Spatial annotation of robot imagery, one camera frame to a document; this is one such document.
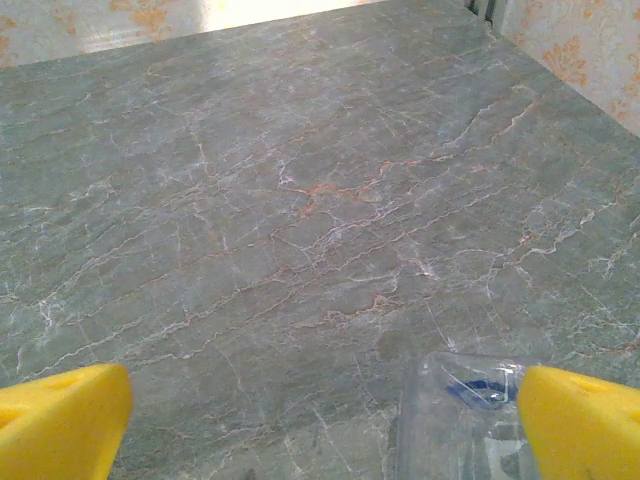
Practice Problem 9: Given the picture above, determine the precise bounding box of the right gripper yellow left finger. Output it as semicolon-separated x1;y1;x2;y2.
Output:
0;363;134;480

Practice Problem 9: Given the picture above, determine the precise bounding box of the clear bottle blue neck ring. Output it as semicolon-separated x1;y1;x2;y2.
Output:
394;351;531;480

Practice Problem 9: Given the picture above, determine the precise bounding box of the aluminium frame post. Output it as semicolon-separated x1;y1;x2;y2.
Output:
467;0;501;24

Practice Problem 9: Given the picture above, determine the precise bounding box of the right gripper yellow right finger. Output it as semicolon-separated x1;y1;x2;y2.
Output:
517;364;640;480

